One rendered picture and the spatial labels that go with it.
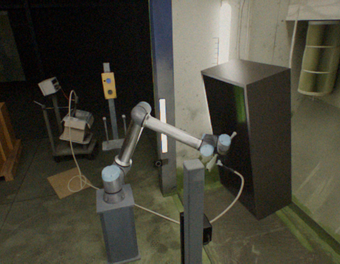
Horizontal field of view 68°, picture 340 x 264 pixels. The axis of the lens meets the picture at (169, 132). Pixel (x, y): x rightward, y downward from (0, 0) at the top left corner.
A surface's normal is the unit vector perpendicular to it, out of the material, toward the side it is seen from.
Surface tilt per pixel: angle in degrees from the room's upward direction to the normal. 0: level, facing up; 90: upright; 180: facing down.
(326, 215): 57
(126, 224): 90
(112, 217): 90
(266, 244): 0
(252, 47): 90
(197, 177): 90
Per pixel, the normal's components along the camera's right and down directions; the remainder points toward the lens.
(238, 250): -0.04, -0.91
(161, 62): 0.27, 0.38
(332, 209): -0.83, -0.38
